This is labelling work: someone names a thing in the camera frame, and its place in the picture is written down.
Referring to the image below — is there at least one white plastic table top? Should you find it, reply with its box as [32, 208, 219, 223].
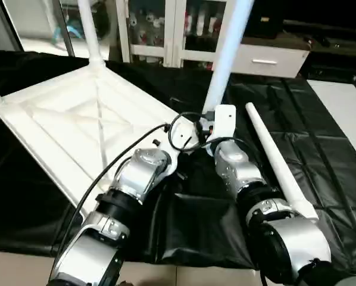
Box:
[0, 60, 196, 206]

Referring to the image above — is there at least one black work mat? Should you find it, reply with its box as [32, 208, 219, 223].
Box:
[0, 49, 356, 270]

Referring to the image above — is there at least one white drawer unit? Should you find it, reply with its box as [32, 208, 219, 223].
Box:
[230, 42, 313, 79]

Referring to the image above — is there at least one white glass door cabinet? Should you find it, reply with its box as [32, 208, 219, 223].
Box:
[115, 0, 245, 70]

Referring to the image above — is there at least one white drawer cabinet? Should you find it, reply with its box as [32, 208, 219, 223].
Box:
[249, 0, 356, 84]

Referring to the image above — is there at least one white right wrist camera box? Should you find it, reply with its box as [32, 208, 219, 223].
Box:
[211, 104, 238, 145]

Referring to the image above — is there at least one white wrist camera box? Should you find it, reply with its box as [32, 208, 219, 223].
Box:
[211, 104, 238, 145]
[159, 124, 195, 173]

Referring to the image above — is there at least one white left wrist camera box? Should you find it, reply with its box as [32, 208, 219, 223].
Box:
[159, 124, 195, 173]

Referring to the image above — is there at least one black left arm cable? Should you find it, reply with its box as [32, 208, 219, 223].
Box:
[53, 124, 170, 281]

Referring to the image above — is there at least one blue frame trolley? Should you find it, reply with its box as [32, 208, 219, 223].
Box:
[50, 0, 110, 43]

